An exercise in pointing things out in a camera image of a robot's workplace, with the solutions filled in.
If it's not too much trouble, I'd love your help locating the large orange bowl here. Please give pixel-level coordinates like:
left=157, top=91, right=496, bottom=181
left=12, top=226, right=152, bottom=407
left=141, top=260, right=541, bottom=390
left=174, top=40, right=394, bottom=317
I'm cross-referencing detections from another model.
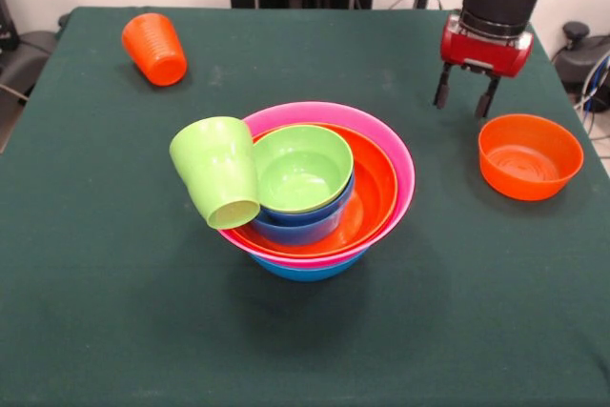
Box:
left=232, top=123, right=399, bottom=258

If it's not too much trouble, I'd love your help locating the small green bowl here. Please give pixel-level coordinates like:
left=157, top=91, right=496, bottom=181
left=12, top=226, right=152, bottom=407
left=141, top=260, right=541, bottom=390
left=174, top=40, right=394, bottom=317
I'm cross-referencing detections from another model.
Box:
left=253, top=124, right=355, bottom=215

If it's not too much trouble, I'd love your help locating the tangled cable bundle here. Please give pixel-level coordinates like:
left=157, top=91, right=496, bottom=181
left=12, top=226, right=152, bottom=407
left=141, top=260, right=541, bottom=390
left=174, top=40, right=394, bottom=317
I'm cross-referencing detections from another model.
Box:
left=573, top=54, right=610, bottom=141

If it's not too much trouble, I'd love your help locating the small orange bowl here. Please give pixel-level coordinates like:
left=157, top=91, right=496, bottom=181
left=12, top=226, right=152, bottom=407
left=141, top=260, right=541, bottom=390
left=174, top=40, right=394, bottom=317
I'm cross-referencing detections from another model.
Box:
left=478, top=113, right=585, bottom=202

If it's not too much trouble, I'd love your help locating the small light blue bowl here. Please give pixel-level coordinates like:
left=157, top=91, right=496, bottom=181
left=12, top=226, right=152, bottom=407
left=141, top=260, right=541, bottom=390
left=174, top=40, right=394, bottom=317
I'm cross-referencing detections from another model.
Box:
left=250, top=196, right=354, bottom=247

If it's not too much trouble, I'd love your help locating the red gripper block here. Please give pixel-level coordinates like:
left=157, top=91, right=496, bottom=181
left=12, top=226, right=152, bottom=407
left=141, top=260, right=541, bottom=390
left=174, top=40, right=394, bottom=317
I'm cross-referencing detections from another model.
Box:
left=432, top=14, right=535, bottom=121

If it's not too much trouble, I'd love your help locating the dark green tablecloth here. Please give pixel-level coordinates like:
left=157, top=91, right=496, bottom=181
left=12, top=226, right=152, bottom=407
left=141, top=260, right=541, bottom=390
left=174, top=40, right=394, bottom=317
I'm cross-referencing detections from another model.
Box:
left=0, top=6, right=610, bottom=407

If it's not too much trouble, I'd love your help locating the orange cup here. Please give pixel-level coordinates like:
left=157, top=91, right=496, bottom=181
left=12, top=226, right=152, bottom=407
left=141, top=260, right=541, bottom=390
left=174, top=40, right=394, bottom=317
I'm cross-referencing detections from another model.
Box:
left=121, top=12, right=189, bottom=88

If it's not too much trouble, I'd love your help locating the green cup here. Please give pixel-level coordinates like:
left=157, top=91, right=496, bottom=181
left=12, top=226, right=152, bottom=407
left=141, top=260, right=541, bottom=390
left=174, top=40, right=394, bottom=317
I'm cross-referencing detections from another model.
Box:
left=169, top=115, right=262, bottom=231

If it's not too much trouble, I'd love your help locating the small dark blue bowl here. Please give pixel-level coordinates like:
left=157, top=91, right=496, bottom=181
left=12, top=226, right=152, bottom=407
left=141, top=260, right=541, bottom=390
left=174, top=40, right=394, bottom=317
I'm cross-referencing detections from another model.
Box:
left=260, top=173, right=356, bottom=227

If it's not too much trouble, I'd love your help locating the large pink bowl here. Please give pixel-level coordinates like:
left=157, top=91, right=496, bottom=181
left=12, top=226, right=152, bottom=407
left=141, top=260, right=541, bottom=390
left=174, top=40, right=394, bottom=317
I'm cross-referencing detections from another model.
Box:
left=217, top=101, right=417, bottom=271

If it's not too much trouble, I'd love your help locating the black equipment box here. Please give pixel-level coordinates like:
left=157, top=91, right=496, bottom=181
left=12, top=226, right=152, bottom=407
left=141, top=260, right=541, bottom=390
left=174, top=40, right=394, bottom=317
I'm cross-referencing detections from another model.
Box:
left=0, top=0, right=20, bottom=53

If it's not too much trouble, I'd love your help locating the grey wheeled base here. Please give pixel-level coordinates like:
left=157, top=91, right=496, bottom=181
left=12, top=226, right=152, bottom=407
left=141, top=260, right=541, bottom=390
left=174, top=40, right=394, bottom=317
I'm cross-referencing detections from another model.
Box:
left=551, top=20, right=610, bottom=96
left=0, top=30, right=61, bottom=93

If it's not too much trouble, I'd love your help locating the large blue bowl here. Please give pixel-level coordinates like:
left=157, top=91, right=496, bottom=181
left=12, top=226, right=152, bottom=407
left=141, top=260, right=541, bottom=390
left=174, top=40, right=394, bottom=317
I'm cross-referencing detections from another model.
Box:
left=250, top=252, right=368, bottom=283

